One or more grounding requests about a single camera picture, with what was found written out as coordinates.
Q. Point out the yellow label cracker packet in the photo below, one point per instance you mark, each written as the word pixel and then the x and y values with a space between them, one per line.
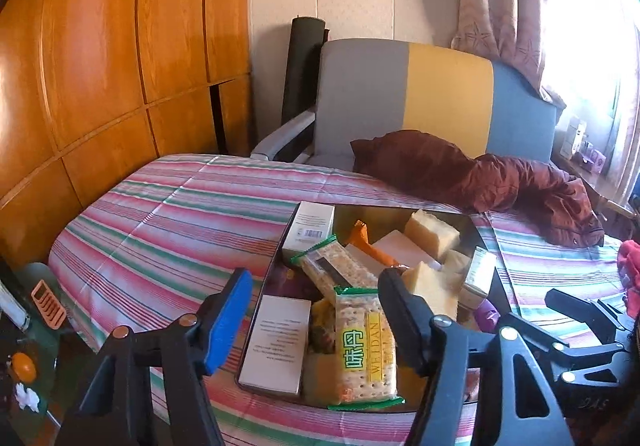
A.
pixel 362 356

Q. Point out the dark red jacket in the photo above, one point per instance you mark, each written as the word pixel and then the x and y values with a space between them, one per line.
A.
pixel 450 166

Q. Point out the white box with text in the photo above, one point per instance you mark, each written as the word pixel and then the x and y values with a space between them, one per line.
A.
pixel 277 341

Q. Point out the patterned curtain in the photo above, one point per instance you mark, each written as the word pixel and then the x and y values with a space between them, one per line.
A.
pixel 495 1

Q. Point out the orange fruit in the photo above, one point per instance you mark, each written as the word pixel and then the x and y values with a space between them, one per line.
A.
pixel 24 366

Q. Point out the white tube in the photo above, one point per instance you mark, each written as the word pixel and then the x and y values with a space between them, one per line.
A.
pixel 12 308

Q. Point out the peach calculator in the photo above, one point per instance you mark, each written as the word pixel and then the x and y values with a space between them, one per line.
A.
pixel 47 303

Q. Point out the small purple box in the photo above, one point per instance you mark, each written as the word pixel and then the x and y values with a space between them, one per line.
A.
pixel 595 160

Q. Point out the white box with barcode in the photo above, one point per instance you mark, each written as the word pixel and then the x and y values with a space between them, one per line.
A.
pixel 310 226

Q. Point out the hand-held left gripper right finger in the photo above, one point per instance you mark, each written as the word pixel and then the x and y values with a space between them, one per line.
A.
pixel 400 311

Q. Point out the purple snack packet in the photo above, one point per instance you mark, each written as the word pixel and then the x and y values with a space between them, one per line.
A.
pixel 487 318

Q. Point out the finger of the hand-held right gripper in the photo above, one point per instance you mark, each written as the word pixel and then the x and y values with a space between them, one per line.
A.
pixel 580 308
pixel 585 358

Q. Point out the wooden desk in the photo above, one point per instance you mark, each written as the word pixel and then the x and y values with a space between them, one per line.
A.
pixel 600 188

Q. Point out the green side table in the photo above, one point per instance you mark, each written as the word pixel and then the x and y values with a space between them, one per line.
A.
pixel 45 351

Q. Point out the orange snack packet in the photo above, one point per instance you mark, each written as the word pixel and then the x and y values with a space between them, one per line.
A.
pixel 360 238

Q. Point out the yellow sponge cake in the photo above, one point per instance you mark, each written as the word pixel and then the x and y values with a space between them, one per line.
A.
pixel 430 288
pixel 430 231
pixel 457 263

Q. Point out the golden tray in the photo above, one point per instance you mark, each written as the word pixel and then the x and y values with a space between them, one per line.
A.
pixel 370 215

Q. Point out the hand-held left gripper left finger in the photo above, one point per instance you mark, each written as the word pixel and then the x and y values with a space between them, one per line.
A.
pixel 230 321

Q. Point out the green edged cracker packet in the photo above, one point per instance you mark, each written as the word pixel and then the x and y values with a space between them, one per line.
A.
pixel 330 266

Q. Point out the white carton on desk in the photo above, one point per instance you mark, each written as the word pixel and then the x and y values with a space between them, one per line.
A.
pixel 575 136

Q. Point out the wooden wardrobe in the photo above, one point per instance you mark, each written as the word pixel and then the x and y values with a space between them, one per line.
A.
pixel 100 51

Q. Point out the black rolled mat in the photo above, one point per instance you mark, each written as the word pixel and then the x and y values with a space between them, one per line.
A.
pixel 300 66

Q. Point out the red sweater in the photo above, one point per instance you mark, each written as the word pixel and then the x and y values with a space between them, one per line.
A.
pixel 631 271

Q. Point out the bright window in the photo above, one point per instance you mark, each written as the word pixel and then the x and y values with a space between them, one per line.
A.
pixel 590 26

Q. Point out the white crumpled tissue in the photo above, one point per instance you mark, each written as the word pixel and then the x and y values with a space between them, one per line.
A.
pixel 27 396

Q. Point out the grey yellow blue armchair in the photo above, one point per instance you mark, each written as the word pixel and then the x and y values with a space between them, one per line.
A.
pixel 370 91

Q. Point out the yellow snack packet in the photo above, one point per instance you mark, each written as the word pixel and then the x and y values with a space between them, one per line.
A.
pixel 322 326

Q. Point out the small yellow box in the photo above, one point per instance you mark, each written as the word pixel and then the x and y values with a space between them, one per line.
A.
pixel 477 276

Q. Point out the striped blanket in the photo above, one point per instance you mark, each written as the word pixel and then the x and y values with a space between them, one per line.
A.
pixel 165 226

